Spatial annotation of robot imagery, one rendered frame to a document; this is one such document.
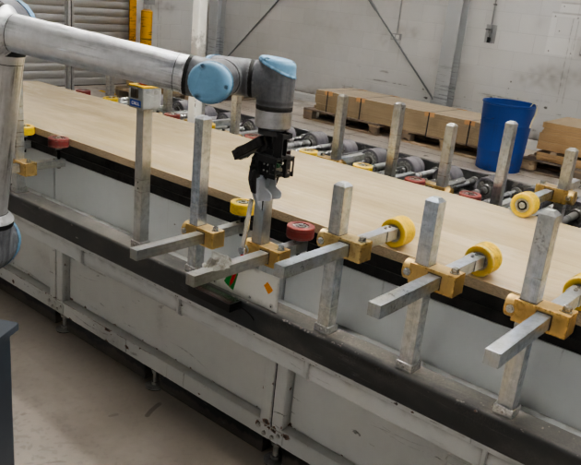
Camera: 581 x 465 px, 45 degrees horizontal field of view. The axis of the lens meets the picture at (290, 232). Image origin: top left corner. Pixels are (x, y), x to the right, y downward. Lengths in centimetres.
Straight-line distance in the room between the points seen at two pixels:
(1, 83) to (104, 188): 98
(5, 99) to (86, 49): 34
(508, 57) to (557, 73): 64
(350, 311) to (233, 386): 66
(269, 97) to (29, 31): 55
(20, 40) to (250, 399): 141
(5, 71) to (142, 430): 136
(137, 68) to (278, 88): 32
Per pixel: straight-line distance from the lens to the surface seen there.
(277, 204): 218
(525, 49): 923
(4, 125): 193
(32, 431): 269
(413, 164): 329
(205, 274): 172
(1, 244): 204
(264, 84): 167
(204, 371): 263
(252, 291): 195
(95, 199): 285
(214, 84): 155
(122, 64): 162
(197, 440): 261
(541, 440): 160
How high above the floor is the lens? 152
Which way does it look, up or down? 19 degrees down
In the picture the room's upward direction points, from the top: 6 degrees clockwise
